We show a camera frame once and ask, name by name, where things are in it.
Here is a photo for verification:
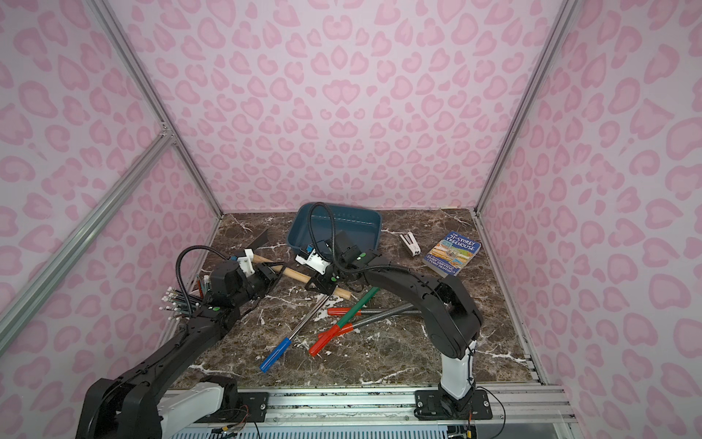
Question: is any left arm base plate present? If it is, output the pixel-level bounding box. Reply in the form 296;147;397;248
202;391;270;424

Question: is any aluminium front rail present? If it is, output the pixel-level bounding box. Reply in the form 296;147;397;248
101;383;577;439

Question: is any teal plastic storage box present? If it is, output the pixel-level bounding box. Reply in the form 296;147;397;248
287;202;382;262

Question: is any chrome tool with blue grip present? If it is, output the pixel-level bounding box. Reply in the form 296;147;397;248
260;294;330;373

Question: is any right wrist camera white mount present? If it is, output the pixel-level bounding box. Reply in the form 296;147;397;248
295;245;331;275

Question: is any black shovel with red grip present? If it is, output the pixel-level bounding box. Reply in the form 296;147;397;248
327;307;420;316

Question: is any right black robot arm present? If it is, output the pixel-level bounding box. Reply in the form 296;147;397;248
297;232;484;402

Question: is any blue treehouse paperback book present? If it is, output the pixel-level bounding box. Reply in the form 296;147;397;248
422;232;482;277

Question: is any green hoe with red grip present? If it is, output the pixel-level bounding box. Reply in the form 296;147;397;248
308;287;380;357

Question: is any white stapler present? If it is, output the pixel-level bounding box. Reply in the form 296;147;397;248
400;232;422;257

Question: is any wooden handled small hoe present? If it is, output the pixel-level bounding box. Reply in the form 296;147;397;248
245;229;354;300

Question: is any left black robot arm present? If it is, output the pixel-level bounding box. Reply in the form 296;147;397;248
76;260;284;438

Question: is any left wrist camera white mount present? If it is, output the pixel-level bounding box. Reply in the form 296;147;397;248
236;249;255;277

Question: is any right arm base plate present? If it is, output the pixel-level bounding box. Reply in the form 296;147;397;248
414;389;493;421

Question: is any bundle of pens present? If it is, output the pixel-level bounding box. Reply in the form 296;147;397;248
159;287;204;319

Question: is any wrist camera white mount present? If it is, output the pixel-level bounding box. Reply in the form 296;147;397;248
295;245;331;275
236;249;255;277

